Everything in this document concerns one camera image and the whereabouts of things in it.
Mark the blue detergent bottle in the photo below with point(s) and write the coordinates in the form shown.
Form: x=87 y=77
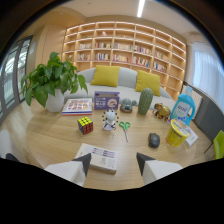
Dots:
x=183 y=108

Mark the colourful picture book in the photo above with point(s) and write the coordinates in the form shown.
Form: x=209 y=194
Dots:
x=77 y=106

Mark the white flat box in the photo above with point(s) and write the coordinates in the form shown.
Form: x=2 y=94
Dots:
x=192 y=138

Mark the colourful puzzle cube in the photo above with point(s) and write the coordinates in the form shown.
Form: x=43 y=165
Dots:
x=85 y=125

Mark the purple box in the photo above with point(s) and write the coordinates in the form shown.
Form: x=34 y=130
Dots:
x=106 y=100

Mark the light grey sofa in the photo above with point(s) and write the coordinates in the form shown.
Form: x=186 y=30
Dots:
x=128 y=87

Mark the wooden bookshelf wall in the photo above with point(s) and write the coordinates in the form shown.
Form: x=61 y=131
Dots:
x=126 y=53

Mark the white spiky figurine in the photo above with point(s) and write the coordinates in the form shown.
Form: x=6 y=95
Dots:
x=110 y=119

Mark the yellow cushion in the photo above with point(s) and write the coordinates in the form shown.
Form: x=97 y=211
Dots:
x=105 y=75
x=148 y=82

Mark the dark grey computer mouse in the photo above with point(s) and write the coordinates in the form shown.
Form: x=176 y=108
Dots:
x=154 y=140

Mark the grey elephant figurine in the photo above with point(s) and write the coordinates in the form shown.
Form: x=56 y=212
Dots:
x=126 y=104

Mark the green plant in white pot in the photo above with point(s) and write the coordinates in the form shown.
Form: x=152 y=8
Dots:
x=51 y=83

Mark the green ceramic cactus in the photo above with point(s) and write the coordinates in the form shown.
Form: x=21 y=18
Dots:
x=145 y=101

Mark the green chair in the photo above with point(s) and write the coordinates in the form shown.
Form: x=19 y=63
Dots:
x=218 y=144

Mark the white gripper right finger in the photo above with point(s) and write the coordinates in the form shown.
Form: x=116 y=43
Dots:
x=156 y=169

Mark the ceiling light strip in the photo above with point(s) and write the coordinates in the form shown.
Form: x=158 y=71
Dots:
x=141 y=8

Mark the yellow instant noodle cup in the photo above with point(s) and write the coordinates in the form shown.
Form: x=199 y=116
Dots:
x=177 y=133

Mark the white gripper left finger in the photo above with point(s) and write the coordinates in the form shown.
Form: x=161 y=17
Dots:
x=68 y=170

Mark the white paperback book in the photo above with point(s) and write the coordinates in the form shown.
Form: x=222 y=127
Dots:
x=100 y=158

